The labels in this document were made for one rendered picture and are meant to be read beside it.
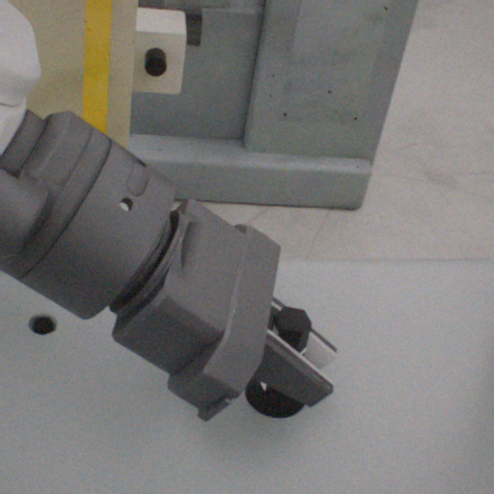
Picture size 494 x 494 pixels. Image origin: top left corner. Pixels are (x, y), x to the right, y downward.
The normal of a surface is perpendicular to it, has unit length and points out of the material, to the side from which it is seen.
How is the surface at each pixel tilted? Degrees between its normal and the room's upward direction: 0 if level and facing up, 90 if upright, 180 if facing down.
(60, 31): 90
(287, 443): 0
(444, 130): 0
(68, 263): 80
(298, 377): 90
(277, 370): 90
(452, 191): 0
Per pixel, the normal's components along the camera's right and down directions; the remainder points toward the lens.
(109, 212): 0.43, -0.09
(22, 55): 0.61, -0.75
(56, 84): 0.15, 0.68
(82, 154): 0.58, -0.40
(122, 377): 0.14, -0.74
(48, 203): 0.28, 0.15
